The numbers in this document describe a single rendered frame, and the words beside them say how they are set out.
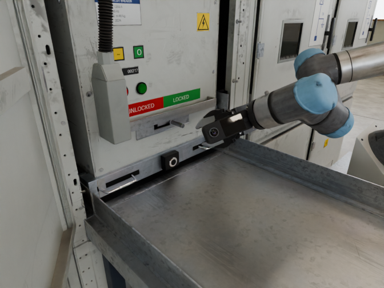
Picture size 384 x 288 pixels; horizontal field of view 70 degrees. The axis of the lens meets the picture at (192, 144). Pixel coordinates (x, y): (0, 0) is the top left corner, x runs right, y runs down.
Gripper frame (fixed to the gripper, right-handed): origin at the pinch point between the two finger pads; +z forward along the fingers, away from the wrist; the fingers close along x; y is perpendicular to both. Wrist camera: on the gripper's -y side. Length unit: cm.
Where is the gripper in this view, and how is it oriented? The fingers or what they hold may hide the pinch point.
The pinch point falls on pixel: (200, 135)
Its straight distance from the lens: 76.8
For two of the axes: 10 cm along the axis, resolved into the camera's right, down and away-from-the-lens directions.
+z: -6.1, 2.0, 7.7
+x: -3.5, -9.4, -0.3
